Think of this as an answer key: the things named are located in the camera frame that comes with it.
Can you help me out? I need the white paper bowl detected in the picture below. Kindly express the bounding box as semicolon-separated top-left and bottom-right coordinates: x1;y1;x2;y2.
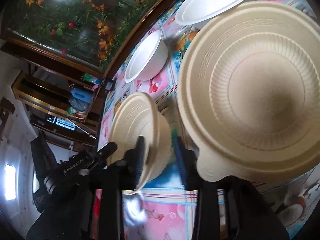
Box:
124;30;168;83

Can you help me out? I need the blue thermos jug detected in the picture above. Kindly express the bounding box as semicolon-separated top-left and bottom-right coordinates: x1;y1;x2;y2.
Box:
71;87;93;103

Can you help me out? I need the grey thermos jug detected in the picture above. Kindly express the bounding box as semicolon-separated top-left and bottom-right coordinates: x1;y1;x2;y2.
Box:
69;97;88;114

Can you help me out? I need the colourful fruit pattern tablecloth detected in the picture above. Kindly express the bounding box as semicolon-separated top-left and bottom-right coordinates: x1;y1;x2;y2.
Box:
99;0;319;239

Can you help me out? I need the small black device on table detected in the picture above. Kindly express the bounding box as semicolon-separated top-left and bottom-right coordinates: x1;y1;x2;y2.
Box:
105;79;116;92

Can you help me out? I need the small beige fibre bowl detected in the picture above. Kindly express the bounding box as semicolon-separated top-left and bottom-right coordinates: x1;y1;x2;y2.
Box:
107;92;171;195

